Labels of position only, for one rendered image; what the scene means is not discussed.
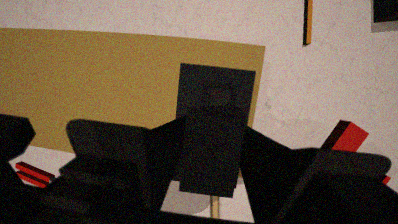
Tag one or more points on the orange thin rod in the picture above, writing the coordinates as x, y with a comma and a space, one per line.
307, 22

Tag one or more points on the dark olive awl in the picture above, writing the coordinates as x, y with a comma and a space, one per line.
214, 203

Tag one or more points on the tan rectangular panel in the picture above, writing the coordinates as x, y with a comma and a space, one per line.
55, 76

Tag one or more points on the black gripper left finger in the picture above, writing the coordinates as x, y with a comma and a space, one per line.
156, 152

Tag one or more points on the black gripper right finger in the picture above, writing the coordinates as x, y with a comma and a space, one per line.
275, 175

